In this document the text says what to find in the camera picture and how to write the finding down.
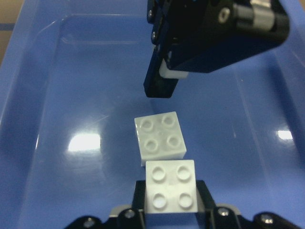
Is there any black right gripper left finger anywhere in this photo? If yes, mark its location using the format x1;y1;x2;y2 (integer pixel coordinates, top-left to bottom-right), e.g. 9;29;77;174
109;180;146;229

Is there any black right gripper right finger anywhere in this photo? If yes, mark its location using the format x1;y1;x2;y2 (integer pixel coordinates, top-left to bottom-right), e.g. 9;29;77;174
195;180;241;229

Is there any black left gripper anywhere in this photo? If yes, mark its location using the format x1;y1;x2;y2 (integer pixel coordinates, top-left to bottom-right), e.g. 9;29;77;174
165;0;290;73

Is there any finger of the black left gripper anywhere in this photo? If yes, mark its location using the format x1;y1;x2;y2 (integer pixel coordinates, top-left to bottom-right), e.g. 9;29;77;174
143;0;178;98

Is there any white block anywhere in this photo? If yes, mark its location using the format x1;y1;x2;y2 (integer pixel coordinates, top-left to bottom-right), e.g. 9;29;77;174
145;160;198;214
134;111;187;167

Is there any blue plastic tray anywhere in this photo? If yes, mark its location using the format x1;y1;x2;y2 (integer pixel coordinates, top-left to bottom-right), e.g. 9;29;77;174
0;0;305;229

